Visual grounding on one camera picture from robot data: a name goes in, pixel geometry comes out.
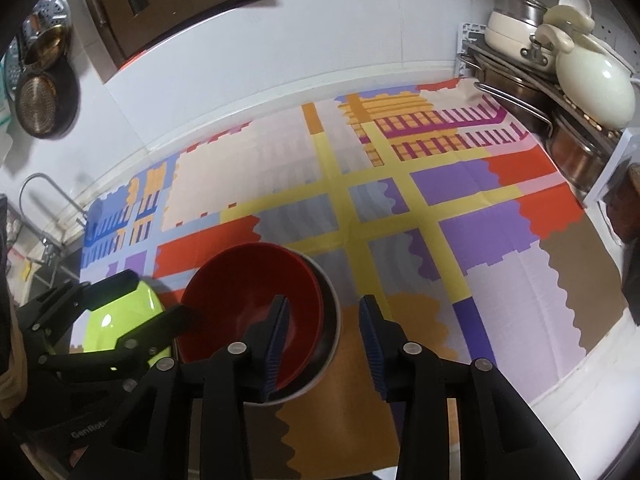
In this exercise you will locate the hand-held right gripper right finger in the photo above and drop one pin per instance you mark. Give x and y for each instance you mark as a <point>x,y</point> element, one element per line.
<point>377,350</point>

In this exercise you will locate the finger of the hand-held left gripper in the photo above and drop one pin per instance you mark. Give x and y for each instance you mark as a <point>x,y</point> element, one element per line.
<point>110,287</point>
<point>165,327</point>

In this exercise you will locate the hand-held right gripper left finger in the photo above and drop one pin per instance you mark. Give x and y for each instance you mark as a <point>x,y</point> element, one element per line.
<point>275,350</point>

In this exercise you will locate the green plate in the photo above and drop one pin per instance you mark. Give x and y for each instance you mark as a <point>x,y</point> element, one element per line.
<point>125,315</point>

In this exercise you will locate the white bowl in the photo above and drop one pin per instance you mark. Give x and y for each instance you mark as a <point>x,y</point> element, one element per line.
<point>337,317</point>

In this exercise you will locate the red bowl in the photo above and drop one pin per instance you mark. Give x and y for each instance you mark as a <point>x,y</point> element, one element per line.
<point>240,285</point>

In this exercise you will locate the person's left forearm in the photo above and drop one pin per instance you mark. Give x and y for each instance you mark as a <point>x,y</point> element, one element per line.
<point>10,375</point>

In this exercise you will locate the stainless steel sink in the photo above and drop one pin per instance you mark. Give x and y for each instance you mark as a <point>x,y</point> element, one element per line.
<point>60,270</point>

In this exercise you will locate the tall chrome pull-out faucet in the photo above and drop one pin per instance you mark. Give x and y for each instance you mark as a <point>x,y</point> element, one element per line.
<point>47,247</point>

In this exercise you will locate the colourful patterned table mat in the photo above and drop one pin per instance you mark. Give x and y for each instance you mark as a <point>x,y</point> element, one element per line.
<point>450,240</point>

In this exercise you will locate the thin gooseneck faucet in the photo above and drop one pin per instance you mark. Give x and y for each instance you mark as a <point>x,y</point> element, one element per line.
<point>35,177</point>

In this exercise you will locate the paper towel pack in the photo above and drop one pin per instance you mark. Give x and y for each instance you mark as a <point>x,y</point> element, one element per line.
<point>6,135</point>

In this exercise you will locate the dark frying pan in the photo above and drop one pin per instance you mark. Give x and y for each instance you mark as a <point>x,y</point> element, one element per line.
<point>42,105</point>

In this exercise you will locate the small brass saucepan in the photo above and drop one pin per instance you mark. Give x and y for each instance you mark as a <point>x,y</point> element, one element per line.
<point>45,47</point>

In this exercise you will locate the copper-toned steel pot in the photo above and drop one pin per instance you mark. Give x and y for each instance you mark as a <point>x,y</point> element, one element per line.
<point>575,155</point>

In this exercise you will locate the perforated steel steamer tray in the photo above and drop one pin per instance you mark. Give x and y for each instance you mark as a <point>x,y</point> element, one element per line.
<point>50,7</point>

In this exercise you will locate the glass jar with dark contents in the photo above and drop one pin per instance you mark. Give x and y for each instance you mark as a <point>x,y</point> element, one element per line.
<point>627,210</point>

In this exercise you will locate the wide steel pot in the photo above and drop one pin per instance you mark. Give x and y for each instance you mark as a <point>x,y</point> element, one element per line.
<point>510,87</point>

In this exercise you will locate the white rack side panel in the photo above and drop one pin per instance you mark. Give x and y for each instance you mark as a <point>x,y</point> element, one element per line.
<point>615,170</point>

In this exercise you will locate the metal pot rack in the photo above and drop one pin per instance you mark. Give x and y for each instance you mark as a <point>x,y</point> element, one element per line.
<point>575,110</point>

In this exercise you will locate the cream pot with lid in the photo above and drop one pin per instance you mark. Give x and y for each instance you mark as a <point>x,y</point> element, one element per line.
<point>505,30</point>

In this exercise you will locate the cream kettle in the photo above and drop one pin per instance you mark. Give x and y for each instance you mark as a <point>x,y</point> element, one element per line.
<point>595,80</point>

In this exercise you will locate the dark brown window frame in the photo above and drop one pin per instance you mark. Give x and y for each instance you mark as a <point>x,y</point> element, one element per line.
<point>200,10</point>

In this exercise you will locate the white wall socket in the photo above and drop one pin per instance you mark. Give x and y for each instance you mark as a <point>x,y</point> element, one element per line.
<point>617,35</point>

